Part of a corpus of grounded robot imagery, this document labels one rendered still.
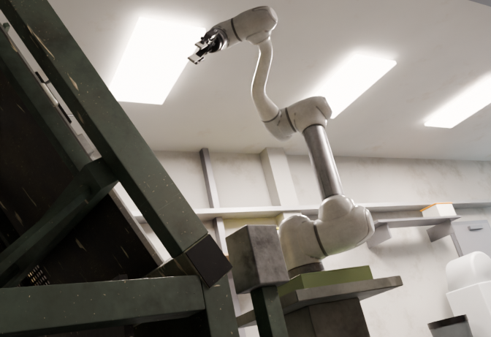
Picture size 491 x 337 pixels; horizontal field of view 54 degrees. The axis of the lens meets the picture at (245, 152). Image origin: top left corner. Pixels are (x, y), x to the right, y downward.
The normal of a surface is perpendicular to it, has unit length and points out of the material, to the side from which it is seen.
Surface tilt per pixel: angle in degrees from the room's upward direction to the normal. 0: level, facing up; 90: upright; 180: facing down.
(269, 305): 90
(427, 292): 90
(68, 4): 180
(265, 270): 90
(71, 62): 90
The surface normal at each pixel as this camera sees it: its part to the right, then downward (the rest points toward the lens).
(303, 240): -0.34, -0.32
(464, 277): -0.91, -0.16
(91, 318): 0.58, -0.45
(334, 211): -0.45, -0.49
